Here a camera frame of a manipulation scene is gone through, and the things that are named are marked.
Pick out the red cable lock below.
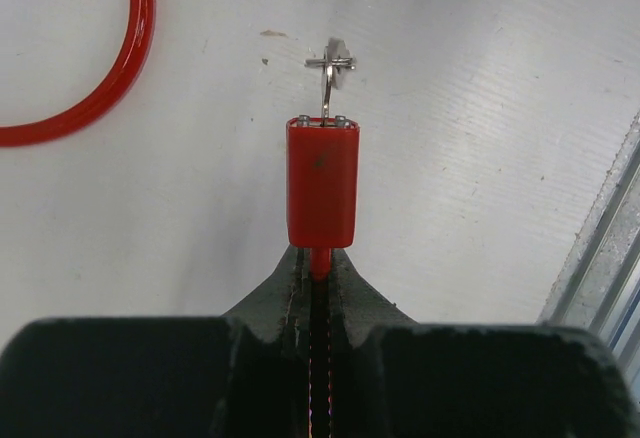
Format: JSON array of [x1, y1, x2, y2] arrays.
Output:
[[1, 0, 156, 148]]

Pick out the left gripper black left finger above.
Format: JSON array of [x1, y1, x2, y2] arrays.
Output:
[[1, 247, 308, 437]]

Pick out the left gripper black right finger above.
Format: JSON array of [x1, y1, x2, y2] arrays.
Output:
[[330, 250, 639, 437]]

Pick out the small red padlock keys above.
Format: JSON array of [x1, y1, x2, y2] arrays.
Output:
[[304, 37, 357, 127]]

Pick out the small red padlock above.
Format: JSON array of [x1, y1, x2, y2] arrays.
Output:
[[286, 117, 360, 248]]

